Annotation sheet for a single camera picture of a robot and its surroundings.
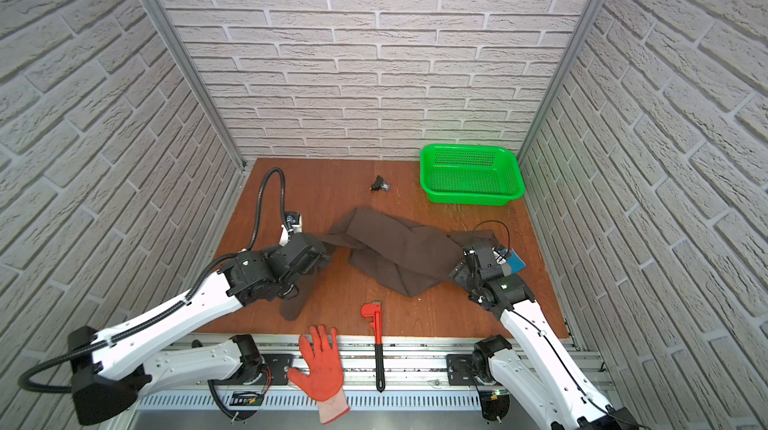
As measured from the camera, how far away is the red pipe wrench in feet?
2.42

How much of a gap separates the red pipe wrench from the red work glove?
9cm

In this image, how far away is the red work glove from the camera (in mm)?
708

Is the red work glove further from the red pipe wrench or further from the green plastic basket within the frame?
the green plastic basket
